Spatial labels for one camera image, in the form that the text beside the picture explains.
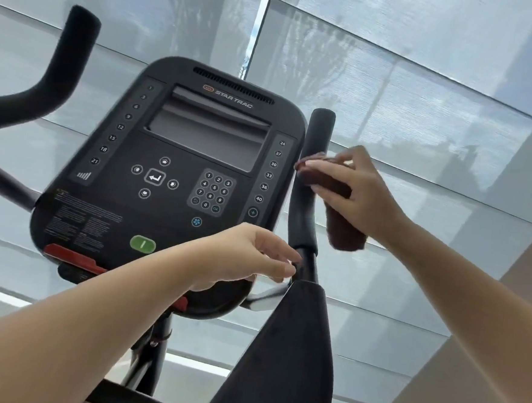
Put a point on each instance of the person's left hand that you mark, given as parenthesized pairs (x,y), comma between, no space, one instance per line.
(230,260)

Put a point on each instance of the red safety strip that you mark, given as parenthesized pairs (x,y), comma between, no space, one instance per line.
(73,257)

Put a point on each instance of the black padded armrest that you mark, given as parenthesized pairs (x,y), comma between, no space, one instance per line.
(282,359)

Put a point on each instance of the person's right forearm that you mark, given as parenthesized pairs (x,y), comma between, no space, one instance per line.
(468,295)

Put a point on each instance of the person's right hand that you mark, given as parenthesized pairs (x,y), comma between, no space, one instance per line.
(371,193)

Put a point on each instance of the brown cleaning cloth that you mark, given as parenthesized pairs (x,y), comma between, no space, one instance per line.
(343,231)

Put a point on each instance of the person's left forearm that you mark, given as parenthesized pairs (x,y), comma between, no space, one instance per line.
(75,335)

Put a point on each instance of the black console support post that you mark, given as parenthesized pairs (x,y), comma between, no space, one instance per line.
(148,354)

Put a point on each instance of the person's right thumb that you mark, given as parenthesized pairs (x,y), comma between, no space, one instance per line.
(334,192)

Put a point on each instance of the green round console button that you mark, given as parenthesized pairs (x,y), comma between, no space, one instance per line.
(142,244)

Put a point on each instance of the black exercise machine console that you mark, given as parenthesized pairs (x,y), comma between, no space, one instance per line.
(173,156)

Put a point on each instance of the grey roller blind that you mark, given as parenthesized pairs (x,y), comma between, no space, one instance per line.
(413,105)
(123,25)

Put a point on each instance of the person's left fingers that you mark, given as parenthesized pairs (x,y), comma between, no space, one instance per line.
(280,259)

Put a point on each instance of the black diagonal machine bar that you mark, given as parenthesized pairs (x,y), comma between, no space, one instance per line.
(3,183)

